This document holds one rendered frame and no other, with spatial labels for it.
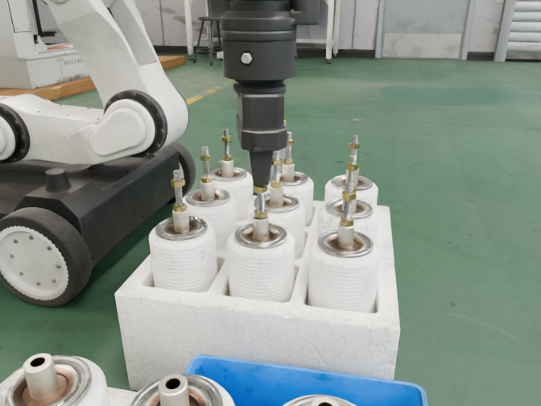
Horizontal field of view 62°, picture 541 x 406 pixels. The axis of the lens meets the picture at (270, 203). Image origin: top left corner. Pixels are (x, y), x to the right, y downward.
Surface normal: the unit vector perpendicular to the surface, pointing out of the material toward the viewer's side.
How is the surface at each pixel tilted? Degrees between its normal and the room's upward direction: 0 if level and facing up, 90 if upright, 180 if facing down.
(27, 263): 90
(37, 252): 90
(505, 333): 0
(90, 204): 46
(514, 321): 0
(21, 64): 90
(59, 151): 90
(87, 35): 114
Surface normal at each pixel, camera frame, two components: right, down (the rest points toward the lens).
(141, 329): -0.20, 0.39
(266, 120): 0.14, 0.40
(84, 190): 0.69, -0.58
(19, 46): 0.97, 0.09
